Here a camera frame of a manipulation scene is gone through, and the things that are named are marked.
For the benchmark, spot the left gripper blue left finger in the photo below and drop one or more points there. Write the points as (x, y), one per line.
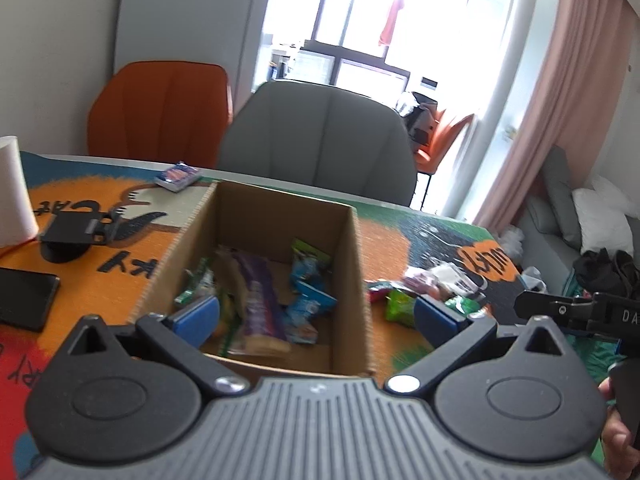
(176, 339)

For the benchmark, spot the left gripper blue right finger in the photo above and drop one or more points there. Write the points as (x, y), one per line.
(457, 341)

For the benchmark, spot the person's right hand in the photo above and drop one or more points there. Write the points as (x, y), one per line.
(620, 457)

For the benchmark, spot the black clothes on sofa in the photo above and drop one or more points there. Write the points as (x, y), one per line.
(599, 272)

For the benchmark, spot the white snack packet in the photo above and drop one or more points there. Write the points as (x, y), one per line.
(454, 280)

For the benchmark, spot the green lime snack packet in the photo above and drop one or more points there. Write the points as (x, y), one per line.
(399, 308)

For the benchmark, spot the green snack packet in box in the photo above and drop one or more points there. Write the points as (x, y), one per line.
(201, 284)

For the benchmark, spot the purple long snack pack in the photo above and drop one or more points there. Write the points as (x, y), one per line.
(263, 331)

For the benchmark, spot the red snack packet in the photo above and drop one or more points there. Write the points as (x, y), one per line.
(378, 290)

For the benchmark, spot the grey sofa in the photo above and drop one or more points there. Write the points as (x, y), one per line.
(552, 233)

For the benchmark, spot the white pillow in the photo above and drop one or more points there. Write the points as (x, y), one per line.
(604, 214)

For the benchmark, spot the white plastic bag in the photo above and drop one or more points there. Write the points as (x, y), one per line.
(511, 241)

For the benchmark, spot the open cardboard box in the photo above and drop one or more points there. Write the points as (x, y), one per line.
(246, 235)

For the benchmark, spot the colourful cartoon table mat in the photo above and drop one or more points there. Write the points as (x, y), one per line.
(110, 280)

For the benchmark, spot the blue snack packet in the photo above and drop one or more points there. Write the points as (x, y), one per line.
(311, 300)

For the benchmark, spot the black clip device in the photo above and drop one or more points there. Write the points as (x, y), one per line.
(70, 234)

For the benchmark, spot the blue pink tissue pack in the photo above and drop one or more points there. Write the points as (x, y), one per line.
(178, 177)

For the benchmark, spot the black phone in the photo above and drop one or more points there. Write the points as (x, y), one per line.
(26, 298)

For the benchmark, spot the far orange chair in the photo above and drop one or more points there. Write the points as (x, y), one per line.
(428, 156)

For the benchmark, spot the orange chair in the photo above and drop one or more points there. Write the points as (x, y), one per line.
(162, 111)
(428, 156)

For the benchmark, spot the white paper roll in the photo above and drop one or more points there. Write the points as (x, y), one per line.
(18, 223)

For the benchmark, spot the pink curtain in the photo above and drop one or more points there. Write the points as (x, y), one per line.
(573, 103)

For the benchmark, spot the black backpack on chair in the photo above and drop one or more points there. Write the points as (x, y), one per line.
(421, 121)

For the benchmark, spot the grey chair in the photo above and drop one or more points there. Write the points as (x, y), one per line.
(322, 136)

